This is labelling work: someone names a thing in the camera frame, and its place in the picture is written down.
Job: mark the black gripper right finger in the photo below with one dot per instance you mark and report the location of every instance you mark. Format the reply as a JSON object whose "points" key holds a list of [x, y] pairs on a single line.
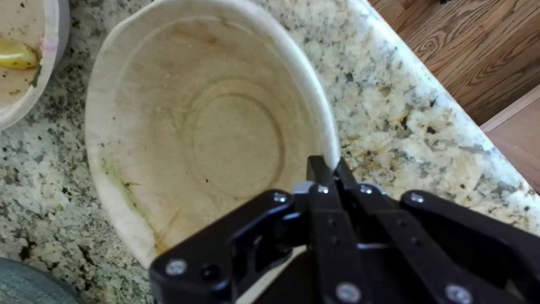
{"points": [[449, 254]]}

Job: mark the yellow food piece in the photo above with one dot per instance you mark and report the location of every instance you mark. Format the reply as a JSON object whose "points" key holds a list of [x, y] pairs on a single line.
{"points": [[17, 58]]}

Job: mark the glass lid with red knob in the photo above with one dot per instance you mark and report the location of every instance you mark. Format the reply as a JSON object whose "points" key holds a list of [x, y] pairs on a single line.
{"points": [[30, 285]]}

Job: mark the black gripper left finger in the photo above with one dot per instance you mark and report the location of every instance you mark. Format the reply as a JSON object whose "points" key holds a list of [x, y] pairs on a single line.
{"points": [[236, 248]]}

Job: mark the beige paper bowl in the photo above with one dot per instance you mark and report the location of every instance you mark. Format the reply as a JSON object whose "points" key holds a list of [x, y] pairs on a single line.
{"points": [[207, 124], [27, 23]]}

